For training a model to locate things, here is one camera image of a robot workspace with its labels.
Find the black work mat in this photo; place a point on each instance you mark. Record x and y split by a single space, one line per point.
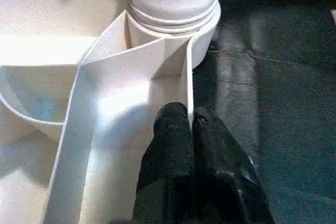
273 103

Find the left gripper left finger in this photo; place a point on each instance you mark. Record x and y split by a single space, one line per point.
168 171

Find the white plastic table top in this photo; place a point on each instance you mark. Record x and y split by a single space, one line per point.
52 77

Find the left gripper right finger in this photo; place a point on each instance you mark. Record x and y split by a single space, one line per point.
226 182

